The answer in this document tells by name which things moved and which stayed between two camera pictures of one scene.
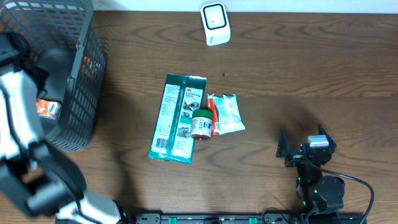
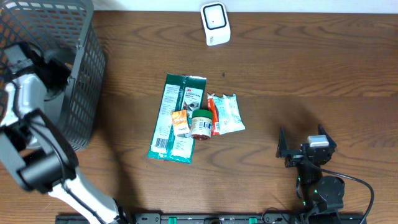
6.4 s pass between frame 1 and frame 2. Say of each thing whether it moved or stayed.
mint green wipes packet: stayed
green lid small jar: stayed
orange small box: moved
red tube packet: stayed
